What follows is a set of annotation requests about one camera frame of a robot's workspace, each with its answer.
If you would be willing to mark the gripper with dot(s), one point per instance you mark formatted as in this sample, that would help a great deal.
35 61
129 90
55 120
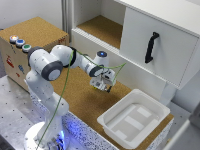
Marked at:
102 80

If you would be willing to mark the yellow block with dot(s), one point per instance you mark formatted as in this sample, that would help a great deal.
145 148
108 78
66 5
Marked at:
96 87

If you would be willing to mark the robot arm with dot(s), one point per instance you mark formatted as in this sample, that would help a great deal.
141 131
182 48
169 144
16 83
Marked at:
41 63

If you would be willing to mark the white cabinet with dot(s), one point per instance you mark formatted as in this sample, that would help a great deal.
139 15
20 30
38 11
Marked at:
100 43

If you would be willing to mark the white plastic box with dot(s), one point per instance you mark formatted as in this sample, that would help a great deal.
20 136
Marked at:
133 121

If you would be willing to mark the white sliding door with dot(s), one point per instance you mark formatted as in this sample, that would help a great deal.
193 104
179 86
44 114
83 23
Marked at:
173 43

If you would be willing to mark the green button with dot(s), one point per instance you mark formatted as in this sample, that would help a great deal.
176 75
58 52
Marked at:
26 47

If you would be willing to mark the blue button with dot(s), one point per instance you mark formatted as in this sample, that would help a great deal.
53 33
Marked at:
20 42

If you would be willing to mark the red button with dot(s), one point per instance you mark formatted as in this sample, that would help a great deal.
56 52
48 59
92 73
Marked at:
13 38

